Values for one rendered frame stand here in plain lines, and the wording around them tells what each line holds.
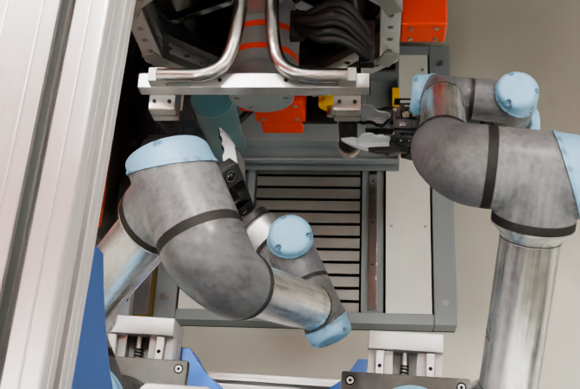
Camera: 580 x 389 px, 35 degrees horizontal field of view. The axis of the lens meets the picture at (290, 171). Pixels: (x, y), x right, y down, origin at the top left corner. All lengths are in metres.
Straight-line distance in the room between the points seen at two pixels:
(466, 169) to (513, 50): 1.62
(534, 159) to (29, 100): 0.87
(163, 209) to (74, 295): 0.71
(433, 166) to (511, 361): 0.30
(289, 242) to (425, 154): 0.34
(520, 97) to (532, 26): 1.28
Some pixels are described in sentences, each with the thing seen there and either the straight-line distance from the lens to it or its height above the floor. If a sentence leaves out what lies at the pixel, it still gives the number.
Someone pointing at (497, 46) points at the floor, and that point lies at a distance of 2.84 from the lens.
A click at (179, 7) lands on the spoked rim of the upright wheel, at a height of 0.74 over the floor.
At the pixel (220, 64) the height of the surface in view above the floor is 1.01.
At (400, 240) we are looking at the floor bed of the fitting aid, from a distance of 2.47.
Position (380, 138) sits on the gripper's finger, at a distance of 1.72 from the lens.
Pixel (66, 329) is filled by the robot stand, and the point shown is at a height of 2.00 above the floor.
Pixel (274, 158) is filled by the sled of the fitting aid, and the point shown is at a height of 0.17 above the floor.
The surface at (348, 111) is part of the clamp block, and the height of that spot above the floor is 0.94.
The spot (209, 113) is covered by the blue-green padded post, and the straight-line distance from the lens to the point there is 1.91.
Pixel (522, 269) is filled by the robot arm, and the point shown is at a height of 1.20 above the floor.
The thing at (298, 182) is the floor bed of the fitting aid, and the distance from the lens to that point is 2.56.
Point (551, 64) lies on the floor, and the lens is 2.83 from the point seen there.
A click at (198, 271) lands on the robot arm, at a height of 1.35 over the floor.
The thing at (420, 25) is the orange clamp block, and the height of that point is 0.88.
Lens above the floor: 2.43
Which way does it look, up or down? 67 degrees down
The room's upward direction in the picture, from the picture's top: 11 degrees counter-clockwise
